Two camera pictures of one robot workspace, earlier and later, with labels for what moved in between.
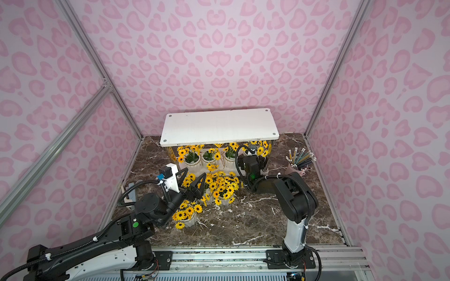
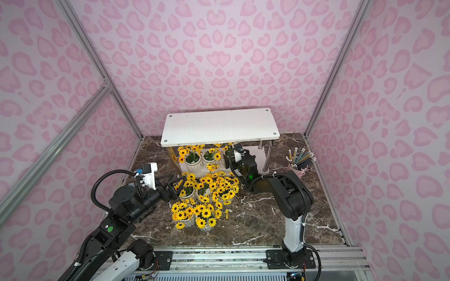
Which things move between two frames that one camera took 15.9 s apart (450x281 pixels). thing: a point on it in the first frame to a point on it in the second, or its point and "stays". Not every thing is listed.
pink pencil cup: x=299 y=161 stays
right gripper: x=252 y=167 stays
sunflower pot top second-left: x=222 y=186 stays
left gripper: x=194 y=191 to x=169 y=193
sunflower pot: x=264 y=148 to x=210 y=209
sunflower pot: x=190 y=178 stays
